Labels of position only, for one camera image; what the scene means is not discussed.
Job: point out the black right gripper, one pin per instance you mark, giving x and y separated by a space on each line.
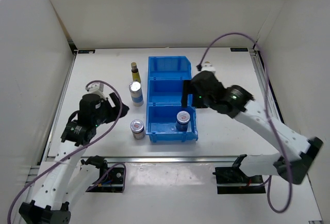
187 89

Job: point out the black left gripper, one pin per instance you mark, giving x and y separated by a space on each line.
115 111

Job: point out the white-lid spice jar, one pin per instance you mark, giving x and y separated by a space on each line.
137 129
183 120

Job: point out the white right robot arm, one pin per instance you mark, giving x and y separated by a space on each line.
234 105

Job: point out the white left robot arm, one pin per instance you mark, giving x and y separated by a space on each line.
70 176

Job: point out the silver-lid shaker left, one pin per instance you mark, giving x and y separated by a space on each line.
136 93

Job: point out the blue bin near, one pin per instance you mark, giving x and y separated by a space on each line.
161 123

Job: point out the yellow oil bottle left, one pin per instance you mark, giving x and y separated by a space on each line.
135 73

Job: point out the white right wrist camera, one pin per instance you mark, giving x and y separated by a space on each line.
206 66

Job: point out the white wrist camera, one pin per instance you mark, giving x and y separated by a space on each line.
206 66
96 88

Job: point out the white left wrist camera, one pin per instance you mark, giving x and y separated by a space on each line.
96 88

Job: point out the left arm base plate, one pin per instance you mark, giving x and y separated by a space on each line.
112 180

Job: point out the aluminium table edge rail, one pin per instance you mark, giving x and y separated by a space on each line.
170 159

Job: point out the right side aluminium rail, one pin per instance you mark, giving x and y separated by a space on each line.
268 92

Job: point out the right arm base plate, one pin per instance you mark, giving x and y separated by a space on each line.
232 182

